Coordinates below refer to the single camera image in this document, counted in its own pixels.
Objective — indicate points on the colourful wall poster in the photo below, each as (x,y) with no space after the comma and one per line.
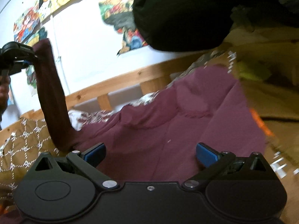
(79,37)
(119,14)

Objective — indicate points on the maroon long-sleeve shirt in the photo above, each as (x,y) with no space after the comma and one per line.
(156,141)

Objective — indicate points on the colourful wall poster right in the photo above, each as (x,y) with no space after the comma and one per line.
(119,14)

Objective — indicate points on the person's left hand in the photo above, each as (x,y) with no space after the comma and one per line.
(4,93)

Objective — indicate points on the brown PF patterned blanket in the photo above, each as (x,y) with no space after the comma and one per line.
(274,108)

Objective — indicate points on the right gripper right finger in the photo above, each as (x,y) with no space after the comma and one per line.
(227,166)

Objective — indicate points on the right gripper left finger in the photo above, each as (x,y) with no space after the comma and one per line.
(76,171)

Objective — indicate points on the wooden bed frame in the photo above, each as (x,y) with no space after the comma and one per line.
(152,78)

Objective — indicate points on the black hanging garment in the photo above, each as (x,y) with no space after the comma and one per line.
(194,25)

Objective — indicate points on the white floral pillow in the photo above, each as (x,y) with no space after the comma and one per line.
(79,118)

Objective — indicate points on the yellow-green soft object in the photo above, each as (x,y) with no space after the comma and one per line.
(253,71)

